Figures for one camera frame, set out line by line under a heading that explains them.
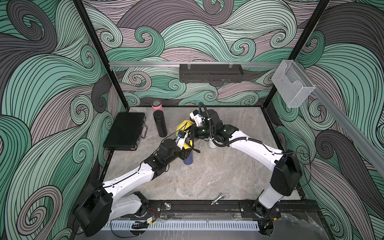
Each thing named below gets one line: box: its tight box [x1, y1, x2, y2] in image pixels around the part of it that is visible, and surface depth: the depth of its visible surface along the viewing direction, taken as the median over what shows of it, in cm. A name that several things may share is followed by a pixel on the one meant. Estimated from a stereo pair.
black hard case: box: [103, 112, 146, 151], surface depth 101 cm
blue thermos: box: [184, 150, 194, 165], surface depth 91 cm
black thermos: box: [153, 110, 168, 138], surface depth 97 cm
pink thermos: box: [151, 100, 163, 114], surface depth 95 cm
